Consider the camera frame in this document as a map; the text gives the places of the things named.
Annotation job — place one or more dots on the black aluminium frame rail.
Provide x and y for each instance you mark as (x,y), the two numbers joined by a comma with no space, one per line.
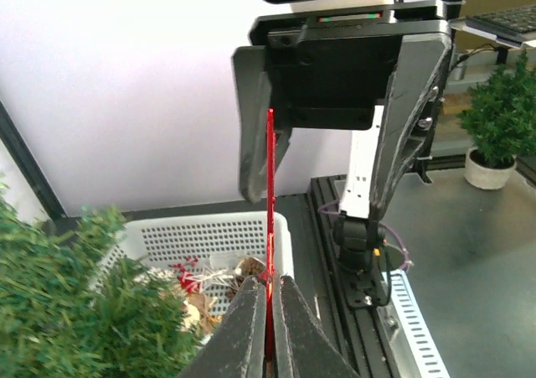
(355,278)

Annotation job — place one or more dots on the white slotted cable duct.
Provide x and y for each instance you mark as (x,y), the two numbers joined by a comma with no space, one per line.
(413,347)

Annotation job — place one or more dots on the pine cone ornament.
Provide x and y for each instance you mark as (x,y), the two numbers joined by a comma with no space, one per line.
(249,266)

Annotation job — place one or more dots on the white perforated plastic basket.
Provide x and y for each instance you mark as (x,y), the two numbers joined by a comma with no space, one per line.
(219,241)

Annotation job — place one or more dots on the silver star ornament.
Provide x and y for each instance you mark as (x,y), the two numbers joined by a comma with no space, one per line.
(206,278)

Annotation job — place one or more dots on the potted green plant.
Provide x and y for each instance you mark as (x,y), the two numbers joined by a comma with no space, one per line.
(501,124)

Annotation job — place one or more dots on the red berry sprig ornament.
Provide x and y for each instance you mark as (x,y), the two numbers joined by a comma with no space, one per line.
(186,271)

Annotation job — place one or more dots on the red star tree topper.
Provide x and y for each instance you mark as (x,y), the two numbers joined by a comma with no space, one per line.
(270,201)

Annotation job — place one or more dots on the small green christmas tree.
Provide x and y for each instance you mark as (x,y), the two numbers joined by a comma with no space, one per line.
(62,316)

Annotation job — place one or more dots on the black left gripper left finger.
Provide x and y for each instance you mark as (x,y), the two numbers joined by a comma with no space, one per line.
(237,346)

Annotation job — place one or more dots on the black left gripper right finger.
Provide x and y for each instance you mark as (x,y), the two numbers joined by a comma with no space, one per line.
(301,347)

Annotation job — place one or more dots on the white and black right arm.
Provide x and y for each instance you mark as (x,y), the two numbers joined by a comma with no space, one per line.
(355,200)

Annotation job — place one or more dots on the wooden santa ornament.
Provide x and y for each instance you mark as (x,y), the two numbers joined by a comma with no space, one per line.
(197,314)

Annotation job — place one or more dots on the black left rear frame post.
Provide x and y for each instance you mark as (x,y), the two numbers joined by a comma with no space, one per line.
(30,169)

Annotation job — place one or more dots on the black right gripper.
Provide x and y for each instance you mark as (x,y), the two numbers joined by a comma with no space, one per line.
(329,70)

